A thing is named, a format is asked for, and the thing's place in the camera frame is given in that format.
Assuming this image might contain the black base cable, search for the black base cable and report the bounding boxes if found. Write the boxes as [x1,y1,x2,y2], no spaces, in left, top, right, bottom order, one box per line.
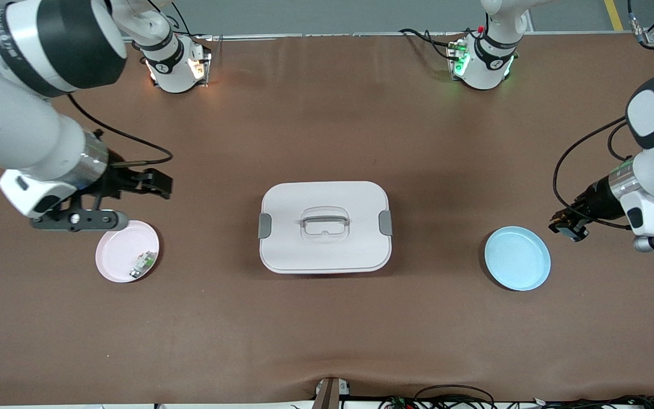
[400,27,459,60]
[168,0,214,41]

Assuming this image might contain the green push button switch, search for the green push button switch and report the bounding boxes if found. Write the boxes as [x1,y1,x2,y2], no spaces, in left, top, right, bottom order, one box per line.
[128,250,158,279]

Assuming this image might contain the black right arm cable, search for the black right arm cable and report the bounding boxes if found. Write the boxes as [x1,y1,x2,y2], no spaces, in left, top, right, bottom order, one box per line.
[66,94,173,167]

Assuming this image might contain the tangled black cable bundle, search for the tangled black cable bundle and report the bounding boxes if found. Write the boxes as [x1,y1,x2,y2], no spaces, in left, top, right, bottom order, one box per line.
[378,394,654,409]

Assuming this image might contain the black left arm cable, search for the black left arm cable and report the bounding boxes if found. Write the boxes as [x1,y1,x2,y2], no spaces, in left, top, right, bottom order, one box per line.
[552,116,635,231]

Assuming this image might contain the pink round plate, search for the pink round plate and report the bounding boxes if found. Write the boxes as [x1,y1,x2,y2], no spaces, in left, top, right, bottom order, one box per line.
[95,220,160,283]

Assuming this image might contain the black cable loop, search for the black cable loop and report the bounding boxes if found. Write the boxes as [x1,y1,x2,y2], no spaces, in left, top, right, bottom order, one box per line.
[415,385,496,409]

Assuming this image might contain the black right base cable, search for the black right base cable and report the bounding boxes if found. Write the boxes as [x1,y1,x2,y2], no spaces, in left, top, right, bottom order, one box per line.
[168,0,214,41]

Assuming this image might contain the black and orange switch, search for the black and orange switch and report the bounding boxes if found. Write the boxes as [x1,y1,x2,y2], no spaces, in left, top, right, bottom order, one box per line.
[551,213,590,243]

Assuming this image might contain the black left base cable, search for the black left base cable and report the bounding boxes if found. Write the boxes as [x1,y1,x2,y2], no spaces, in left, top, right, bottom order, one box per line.
[400,27,459,60]

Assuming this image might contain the brown table mat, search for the brown table mat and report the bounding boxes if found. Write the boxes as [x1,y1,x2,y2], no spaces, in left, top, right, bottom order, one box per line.
[0,31,654,407]

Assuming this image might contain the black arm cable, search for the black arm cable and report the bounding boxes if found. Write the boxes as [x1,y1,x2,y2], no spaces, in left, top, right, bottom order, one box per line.
[552,116,635,231]
[66,94,173,167]

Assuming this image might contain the white lidded box grey latches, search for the white lidded box grey latches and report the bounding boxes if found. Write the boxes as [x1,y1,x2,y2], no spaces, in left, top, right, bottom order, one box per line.
[258,181,394,275]

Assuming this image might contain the brown wooden post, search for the brown wooden post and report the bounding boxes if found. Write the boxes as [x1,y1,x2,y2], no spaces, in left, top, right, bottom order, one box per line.
[313,377,351,409]

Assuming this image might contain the light blue round plate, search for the light blue round plate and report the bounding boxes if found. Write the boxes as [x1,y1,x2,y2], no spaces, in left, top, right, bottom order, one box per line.
[484,226,552,292]

